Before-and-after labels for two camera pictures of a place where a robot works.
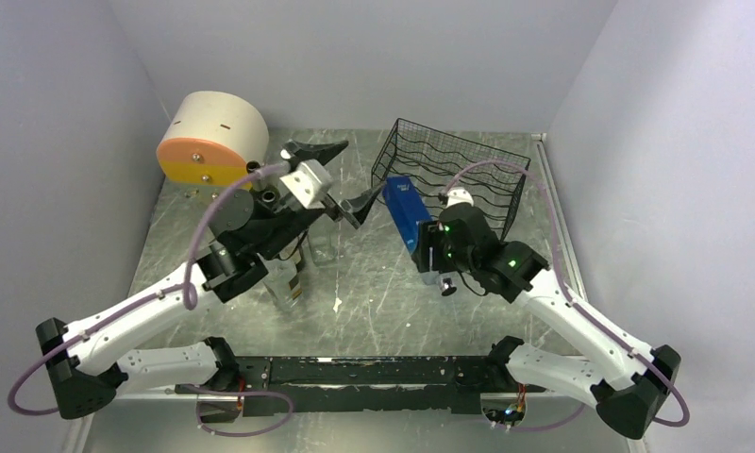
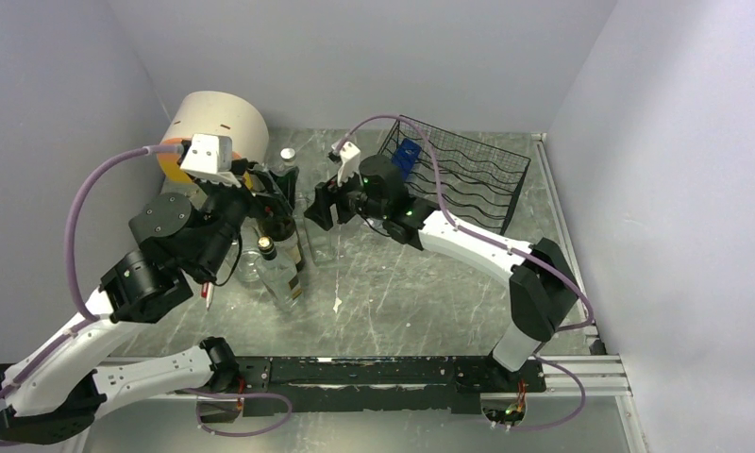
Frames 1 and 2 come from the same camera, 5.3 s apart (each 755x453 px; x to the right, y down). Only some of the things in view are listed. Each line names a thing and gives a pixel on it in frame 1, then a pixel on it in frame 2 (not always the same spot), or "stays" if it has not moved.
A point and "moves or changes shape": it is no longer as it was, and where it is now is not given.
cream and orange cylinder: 210,138 stays
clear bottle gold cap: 280,273 stays
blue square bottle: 405,207 moves or changes shape
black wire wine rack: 436,163 stays
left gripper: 357,209 -> 258,207
